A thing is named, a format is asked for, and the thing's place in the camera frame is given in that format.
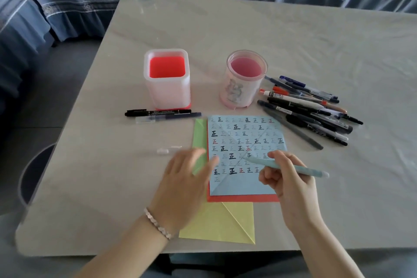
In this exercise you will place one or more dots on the dark navy gel pen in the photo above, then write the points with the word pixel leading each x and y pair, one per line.
pixel 176 117

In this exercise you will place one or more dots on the square white red pen holder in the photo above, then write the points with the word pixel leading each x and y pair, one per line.
pixel 167 92

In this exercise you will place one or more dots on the red paper sheet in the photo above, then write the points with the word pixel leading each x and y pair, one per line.
pixel 241 199

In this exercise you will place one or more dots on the light blue pen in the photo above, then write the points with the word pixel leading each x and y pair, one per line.
pixel 309 173

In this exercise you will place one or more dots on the round pink pen holder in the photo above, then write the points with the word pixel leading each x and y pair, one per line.
pixel 234 92

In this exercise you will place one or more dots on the person's right hand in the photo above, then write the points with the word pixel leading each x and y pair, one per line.
pixel 296 199

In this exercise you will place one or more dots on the pile of assorted pens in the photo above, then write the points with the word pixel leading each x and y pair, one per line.
pixel 309 105

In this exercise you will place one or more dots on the person's left hand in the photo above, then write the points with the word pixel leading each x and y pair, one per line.
pixel 179 193

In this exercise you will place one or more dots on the yellow paper sheet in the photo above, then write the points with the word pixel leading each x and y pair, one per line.
pixel 215 222

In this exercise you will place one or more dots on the green paper sheet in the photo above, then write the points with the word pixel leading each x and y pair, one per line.
pixel 199 137

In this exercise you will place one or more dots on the black marker pen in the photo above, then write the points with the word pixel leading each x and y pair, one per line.
pixel 163 112

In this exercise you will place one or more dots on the blue paper with writing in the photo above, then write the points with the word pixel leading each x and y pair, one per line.
pixel 234 186

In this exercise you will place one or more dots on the long grey pen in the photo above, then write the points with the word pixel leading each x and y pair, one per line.
pixel 299 134

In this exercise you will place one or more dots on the small clear pen cap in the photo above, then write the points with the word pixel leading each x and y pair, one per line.
pixel 164 150

